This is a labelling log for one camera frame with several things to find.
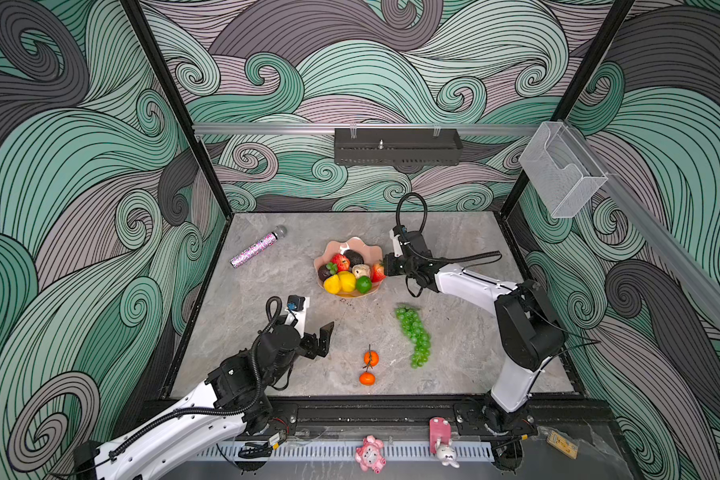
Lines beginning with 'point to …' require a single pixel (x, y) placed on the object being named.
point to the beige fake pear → (360, 270)
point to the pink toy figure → (368, 455)
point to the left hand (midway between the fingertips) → (319, 318)
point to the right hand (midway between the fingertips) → (384, 259)
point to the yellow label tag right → (562, 444)
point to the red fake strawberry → (378, 272)
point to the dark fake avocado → (354, 256)
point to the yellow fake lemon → (348, 281)
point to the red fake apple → (342, 263)
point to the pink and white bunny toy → (440, 438)
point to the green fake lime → (363, 284)
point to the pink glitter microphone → (279, 233)
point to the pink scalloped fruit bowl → (371, 255)
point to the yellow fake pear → (332, 284)
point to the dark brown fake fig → (323, 272)
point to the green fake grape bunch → (413, 326)
